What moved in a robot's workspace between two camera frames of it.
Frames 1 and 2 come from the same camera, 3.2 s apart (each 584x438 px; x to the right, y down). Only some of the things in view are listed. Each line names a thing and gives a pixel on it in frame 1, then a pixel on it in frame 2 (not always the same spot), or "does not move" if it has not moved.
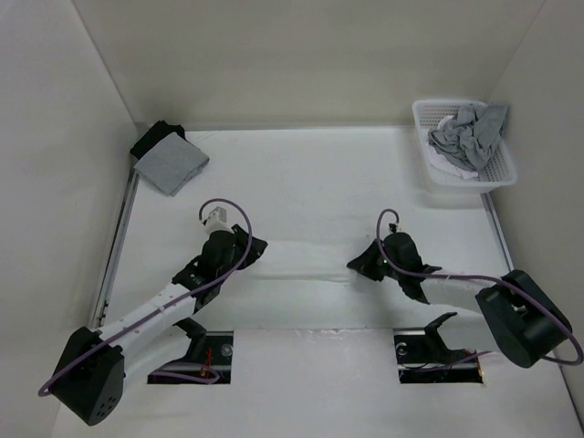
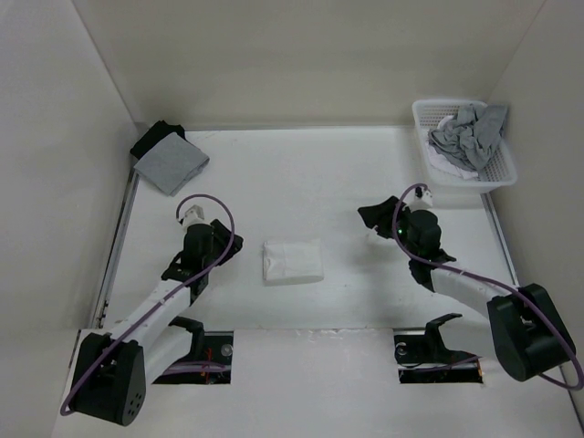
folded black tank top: (155, 135) does not move
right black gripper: (364, 263) -> (380, 215)
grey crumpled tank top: (468, 138) does not move
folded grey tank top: (172, 164) does not move
